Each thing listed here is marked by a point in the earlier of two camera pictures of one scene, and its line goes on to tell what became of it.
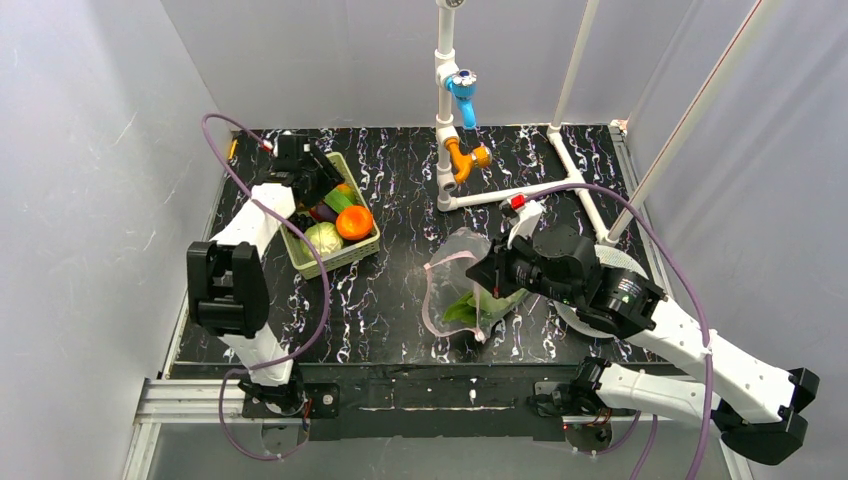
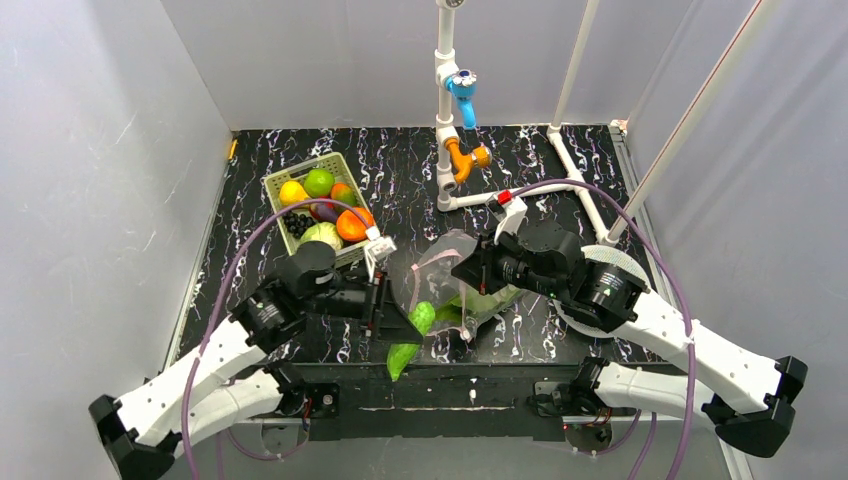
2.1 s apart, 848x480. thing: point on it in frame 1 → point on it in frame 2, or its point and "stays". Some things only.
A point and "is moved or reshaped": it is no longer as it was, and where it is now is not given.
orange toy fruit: x=354 y=222 stays
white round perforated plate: x=609 y=256 stays
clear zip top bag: x=454 y=301 is moved or reshaped
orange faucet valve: x=462 y=164 stays
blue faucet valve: x=462 y=84 stays
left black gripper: x=317 y=172 → x=381 y=308
